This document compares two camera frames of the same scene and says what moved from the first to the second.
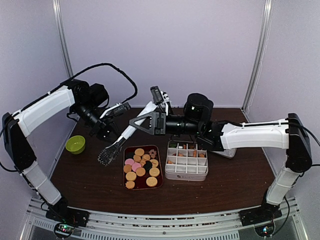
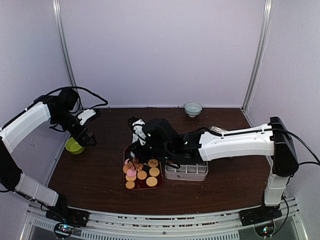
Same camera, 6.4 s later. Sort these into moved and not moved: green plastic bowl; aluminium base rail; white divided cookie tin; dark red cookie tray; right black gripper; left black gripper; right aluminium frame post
Moved: left black gripper; right black gripper
Not moved: dark red cookie tray; green plastic bowl; white divided cookie tin; aluminium base rail; right aluminium frame post
